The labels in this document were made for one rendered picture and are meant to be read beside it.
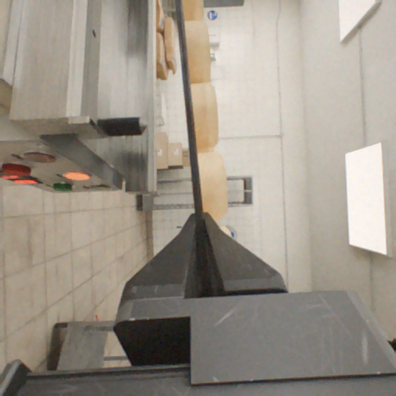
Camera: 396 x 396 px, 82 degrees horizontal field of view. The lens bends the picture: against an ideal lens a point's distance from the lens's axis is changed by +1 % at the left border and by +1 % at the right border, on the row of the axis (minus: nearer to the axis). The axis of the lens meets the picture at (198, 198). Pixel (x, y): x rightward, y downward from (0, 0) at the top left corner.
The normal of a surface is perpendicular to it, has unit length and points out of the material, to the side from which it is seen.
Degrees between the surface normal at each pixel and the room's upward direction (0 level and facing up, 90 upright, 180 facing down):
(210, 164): 91
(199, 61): 88
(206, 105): 89
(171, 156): 93
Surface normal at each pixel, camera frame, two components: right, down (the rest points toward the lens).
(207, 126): 0.05, 0.56
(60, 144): 1.00, -0.04
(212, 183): 0.00, 0.04
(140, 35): -0.01, -0.18
